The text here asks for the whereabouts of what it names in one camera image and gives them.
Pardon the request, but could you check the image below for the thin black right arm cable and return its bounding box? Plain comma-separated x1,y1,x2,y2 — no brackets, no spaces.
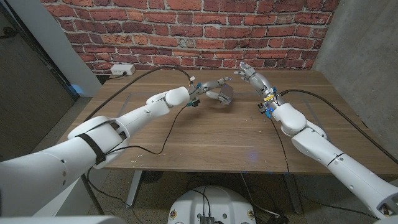
269,116,379,221

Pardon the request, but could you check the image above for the printed red brick backdrop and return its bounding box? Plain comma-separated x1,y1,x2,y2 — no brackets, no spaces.
40,0,341,75

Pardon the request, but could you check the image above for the grey table leg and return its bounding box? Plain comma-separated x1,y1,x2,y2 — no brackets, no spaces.
284,174,304,215
126,170,144,208

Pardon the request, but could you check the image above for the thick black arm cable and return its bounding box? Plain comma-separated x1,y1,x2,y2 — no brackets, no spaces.
279,88,398,165
83,65,193,123

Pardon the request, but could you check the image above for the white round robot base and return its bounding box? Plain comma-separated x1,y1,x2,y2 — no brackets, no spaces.
167,185,257,224

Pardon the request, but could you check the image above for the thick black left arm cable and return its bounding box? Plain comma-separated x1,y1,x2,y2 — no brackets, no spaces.
83,65,193,123

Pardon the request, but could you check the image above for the dark grey door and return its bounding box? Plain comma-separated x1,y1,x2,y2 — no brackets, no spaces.
0,0,78,162

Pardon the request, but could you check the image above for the white robot torso edge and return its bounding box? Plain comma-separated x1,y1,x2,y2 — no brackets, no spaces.
0,216,127,224

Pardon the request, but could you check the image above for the black power adapter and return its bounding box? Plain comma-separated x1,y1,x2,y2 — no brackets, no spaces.
266,211,290,224

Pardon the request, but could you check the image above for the dark finned base module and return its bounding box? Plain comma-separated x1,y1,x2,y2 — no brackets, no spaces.
198,214,216,224

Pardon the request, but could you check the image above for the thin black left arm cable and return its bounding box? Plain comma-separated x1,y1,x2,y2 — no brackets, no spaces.
85,105,188,224

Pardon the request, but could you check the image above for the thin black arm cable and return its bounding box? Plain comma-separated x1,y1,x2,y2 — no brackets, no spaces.
85,105,188,224
269,116,379,221

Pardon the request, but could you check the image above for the white floor cable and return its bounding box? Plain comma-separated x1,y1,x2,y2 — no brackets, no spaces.
239,172,280,218

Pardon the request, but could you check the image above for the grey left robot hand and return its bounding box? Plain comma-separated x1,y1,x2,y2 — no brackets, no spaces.
189,77,234,105

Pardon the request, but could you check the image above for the black hanging arm cable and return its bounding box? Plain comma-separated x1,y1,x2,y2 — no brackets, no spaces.
80,173,106,216

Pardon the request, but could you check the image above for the white power strip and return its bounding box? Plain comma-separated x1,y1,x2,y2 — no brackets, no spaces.
110,63,136,76

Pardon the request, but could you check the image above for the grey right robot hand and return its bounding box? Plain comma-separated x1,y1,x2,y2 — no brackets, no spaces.
233,61,280,106

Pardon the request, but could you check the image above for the black round fan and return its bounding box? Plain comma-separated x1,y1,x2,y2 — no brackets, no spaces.
141,170,164,184

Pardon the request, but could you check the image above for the silver hinged metal tin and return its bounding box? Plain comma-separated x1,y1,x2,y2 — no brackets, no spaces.
219,83,234,105

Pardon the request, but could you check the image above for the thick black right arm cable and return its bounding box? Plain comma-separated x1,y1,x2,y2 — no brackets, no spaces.
279,88,398,165

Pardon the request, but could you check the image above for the thin black base cable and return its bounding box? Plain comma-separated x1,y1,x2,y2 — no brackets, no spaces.
190,188,213,217

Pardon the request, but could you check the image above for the black door handle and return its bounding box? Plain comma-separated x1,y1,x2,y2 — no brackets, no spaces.
0,26,18,40

